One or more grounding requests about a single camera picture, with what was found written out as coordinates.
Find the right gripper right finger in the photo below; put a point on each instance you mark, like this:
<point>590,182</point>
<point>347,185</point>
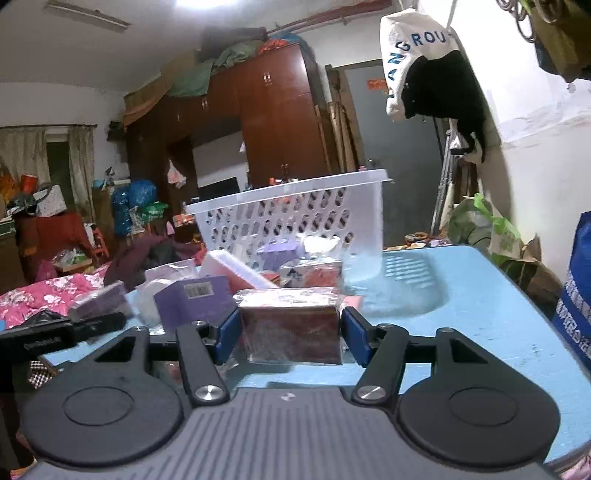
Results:
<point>381,351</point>

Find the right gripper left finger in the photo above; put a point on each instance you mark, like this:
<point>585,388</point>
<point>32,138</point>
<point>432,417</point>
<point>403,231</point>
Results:
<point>201,348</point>

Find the dark red box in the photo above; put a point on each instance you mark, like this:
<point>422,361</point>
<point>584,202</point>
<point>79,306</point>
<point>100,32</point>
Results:
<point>291,325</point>

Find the white plastic laundry basket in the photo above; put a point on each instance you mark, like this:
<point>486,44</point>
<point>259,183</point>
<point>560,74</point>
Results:
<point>340,216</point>

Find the pink floral bedding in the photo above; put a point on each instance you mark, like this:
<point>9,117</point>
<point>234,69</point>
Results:
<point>56,295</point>

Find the purple barcode box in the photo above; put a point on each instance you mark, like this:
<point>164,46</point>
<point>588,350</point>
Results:
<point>206,299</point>

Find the pink white long box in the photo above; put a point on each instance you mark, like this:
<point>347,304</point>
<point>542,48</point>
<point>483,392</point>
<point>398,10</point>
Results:
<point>239,275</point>

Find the purple open carton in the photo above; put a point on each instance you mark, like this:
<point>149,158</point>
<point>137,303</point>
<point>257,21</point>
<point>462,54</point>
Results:
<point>107,300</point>

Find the red cloth covered furniture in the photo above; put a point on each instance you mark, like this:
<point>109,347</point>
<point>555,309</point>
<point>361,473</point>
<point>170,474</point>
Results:
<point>42,238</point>

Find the dark maroon clothes pile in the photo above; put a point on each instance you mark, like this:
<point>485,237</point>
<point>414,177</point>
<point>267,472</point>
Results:
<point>132,261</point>

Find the green white plastic bag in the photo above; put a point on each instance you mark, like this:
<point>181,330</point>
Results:
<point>476,222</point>

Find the black monitor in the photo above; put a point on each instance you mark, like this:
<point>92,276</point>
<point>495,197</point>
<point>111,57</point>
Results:
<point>218,189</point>

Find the blue patterned bundle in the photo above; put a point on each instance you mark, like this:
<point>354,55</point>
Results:
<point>140,196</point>

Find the brown paper bag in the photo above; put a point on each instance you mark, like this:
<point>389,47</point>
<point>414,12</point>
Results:
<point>536,281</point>

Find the blue woven bag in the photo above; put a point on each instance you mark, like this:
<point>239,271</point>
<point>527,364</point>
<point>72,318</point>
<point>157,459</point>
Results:
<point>572,316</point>

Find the window curtains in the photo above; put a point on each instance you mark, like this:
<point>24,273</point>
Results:
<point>24,151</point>

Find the grey door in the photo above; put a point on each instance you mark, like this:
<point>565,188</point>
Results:
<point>410,150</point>

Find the dark red wooden wardrobe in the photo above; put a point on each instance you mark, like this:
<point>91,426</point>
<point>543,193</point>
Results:
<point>275,100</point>

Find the white and black hanging jacket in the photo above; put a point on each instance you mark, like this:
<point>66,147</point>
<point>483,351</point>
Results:
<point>427,74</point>

